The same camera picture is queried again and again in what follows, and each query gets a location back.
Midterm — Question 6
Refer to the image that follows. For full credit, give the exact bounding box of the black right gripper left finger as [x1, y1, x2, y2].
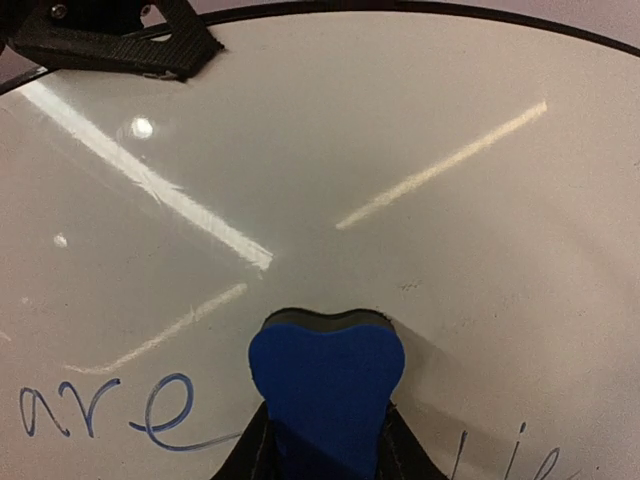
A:
[212, 402, 280, 480]

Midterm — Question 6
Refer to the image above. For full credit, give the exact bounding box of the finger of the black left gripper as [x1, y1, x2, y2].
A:
[9, 1, 224, 81]

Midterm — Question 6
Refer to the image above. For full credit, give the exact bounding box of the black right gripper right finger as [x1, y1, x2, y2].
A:
[376, 402, 448, 480]

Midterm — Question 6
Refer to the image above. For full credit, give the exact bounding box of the blue whiteboard eraser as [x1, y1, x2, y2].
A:
[248, 308, 405, 479]

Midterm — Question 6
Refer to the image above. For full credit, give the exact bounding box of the white whiteboard black frame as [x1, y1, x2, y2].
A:
[1, 2, 639, 479]

